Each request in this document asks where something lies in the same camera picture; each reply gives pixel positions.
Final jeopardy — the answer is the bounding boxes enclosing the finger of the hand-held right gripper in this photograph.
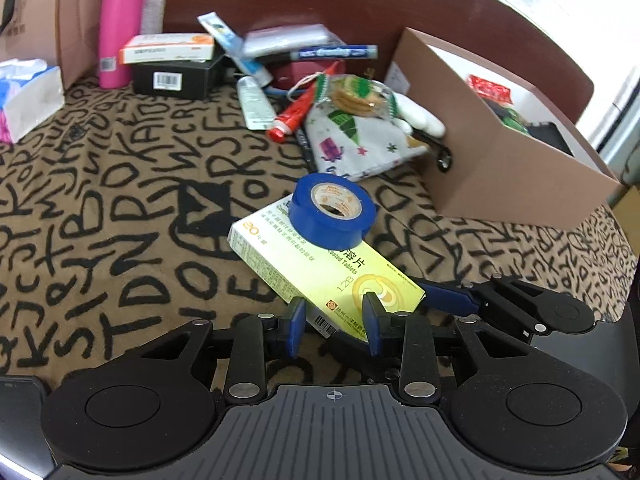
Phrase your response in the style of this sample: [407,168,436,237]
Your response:
[414,274,551,345]

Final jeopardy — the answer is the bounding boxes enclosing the clear plastic pouch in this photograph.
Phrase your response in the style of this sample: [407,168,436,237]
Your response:
[242,23,344,59]

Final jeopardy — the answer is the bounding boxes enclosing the red tube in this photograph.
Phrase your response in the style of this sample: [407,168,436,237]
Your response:
[266,60,341,142]

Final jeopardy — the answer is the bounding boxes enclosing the cracker snack packet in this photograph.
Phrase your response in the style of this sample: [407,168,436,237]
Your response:
[314,74,397,121]

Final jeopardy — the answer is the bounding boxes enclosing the yellow medicine box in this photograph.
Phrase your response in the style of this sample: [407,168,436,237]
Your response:
[228,195,427,339]

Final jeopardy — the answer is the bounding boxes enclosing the orange white medicine box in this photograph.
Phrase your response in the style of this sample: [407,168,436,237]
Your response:
[119,32,216,65]

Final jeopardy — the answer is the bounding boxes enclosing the letter print tablecloth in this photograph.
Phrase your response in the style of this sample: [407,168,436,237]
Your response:
[0,77,640,397]

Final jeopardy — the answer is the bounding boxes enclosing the black flat item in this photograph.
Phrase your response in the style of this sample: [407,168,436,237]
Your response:
[525,121,576,159]

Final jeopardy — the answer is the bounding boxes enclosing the black pen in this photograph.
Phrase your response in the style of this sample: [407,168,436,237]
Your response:
[295,127,319,174]

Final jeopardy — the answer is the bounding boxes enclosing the white plastic bottle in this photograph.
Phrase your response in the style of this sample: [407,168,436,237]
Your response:
[390,92,447,137]

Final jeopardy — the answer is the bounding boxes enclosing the pink bottle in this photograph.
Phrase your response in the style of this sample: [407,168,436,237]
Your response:
[98,0,151,90]

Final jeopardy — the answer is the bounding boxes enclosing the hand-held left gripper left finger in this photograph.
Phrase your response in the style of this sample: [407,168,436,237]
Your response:
[112,298,308,407]

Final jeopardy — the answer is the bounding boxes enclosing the blue tape roll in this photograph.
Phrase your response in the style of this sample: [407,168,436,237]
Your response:
[290,173,376,251]

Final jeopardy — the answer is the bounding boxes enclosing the tissue pack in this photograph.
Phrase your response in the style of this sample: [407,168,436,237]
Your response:
[0,58,66,145]

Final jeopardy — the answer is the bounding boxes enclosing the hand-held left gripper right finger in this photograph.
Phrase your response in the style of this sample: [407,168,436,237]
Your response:
[362,292,557,407]

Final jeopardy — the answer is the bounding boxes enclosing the blue marker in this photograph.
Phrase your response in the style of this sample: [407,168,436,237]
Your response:
[290,44,380,63]

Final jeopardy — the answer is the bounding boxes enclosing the brown cardboard box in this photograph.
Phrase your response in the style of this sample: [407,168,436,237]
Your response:
[384,27,626,226]

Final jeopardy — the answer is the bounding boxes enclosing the blue white tube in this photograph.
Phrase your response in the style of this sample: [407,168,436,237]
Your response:
[196,12,274,87]

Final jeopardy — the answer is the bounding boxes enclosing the brown cardboard carton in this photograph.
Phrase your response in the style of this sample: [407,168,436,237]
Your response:
[0,0,109,89]

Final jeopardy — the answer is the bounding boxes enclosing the printed cloth pouch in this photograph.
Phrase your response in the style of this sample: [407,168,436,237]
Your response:
[303,102,431,183]

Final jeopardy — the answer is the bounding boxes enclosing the red snack packet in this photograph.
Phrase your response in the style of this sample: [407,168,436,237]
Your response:
[467,73,515,106]

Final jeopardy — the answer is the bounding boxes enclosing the black barcode box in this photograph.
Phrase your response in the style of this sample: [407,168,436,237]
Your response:
[131,52,226,100]

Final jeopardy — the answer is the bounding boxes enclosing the green packet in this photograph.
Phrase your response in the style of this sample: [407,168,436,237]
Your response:
[495,105,531,134]

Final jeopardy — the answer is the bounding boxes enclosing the dark red case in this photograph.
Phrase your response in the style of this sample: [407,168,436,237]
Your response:
[272,60,342,92]

